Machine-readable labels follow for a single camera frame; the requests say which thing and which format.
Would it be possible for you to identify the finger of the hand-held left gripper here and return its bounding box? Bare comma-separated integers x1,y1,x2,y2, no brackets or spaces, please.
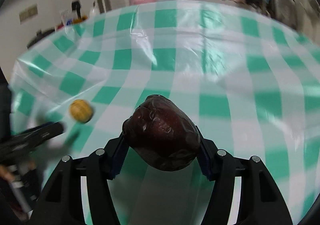
11,121,65,151

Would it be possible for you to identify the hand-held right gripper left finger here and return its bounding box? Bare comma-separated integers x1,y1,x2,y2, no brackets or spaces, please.
30,133,130,225

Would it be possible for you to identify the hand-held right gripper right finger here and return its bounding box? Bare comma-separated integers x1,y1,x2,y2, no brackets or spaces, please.
195,125,293,225

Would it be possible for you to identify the small striped yellow melon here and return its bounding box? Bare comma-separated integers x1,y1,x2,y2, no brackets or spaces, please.
69,99,94,124

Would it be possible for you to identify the wrinkled dark red apple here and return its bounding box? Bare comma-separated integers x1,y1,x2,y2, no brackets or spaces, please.
122,94,201,172

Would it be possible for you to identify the person's left hand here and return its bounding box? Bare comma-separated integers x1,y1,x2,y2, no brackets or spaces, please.
0,165,15,182

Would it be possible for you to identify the dark upright object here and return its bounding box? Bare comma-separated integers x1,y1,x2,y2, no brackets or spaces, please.
0,65,12,141

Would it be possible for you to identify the green white checkered tablecloth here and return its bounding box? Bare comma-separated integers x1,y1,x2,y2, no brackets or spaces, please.
10,0,320,225

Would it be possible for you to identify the black pot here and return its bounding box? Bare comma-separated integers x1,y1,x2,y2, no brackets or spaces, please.
27,29,57,48

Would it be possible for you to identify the white tube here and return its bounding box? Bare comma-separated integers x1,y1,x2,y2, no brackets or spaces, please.
61,10,73,27

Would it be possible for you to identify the orange bottle with black pump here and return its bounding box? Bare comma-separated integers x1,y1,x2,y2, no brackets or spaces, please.
71,0,88,24

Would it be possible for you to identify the small white bottle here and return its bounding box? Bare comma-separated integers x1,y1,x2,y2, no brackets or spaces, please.
89,1,101,18

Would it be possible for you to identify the wall socket plate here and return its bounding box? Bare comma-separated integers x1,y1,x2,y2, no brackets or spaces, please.
19,4,38,24

